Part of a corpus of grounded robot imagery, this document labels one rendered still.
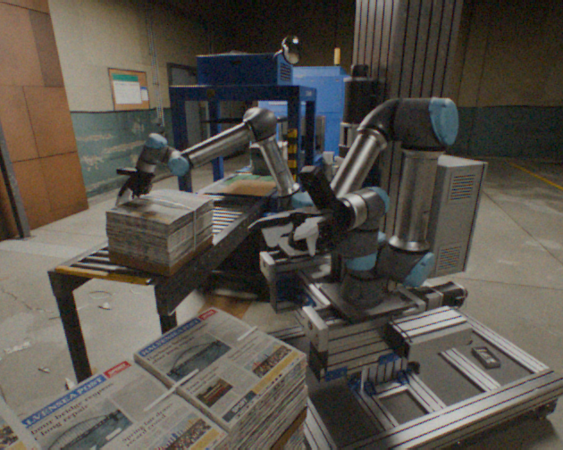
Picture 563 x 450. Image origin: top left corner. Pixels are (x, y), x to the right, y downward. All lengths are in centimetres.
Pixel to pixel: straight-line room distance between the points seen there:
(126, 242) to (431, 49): 130
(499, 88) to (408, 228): 918
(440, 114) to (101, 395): 103
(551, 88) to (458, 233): 903
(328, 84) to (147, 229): 364
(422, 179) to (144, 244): 102
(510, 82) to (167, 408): 990
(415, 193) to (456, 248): 61
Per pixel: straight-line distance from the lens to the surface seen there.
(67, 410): 96
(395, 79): 127
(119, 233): 150
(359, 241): 81
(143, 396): 93
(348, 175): 95
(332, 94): 467
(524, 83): 1028
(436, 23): 138
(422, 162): 101
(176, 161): 137
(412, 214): 103
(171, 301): 143
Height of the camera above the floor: 146
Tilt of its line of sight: 20 degrees down
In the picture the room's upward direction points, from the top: straight up
